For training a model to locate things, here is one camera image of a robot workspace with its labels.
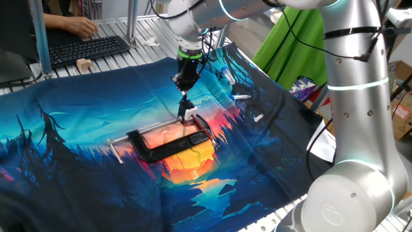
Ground green cloth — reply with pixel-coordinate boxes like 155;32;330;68
252;6;329;91

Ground black arm strap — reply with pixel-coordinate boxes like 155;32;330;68
323;26;384;40

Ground black tripod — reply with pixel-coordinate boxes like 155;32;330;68
388;30;412;130

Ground person's brown-shirted torso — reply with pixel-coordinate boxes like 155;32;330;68
41;0;84;17

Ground person's forearm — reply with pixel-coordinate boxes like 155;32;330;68
43;12;75;32

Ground large clear blue-capped tube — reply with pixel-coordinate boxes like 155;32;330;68
220;66;237;86

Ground black white pencil sharpener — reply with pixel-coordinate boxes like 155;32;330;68
176;92;199;125

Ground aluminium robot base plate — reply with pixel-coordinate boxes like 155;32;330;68
239;206;290;232

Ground person's hand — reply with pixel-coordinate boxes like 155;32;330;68
62;15;99;39

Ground black C-clamp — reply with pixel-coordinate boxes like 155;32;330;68
106;114;213;164

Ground black monitor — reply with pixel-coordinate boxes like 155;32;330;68
0;0;41;65

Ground white camera device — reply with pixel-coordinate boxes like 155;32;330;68
386;8;412;28

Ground red pencil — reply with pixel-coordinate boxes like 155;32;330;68
191;114;217;146

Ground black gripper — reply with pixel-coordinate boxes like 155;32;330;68
172;57;203;95

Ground aluminium frame post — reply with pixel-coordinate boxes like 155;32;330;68
214;24;232;50
30;0;53;80
124;0;140;48

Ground cardboard box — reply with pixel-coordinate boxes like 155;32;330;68
389;59;412;142

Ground purple patterned cloth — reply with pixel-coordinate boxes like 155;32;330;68
289;77;324;104

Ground small wooden block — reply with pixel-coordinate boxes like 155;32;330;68
76;57;93;72

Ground black keyboard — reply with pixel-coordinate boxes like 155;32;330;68
48;35;131;70

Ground landscape print cloth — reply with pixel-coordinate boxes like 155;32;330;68
0;41;332;232

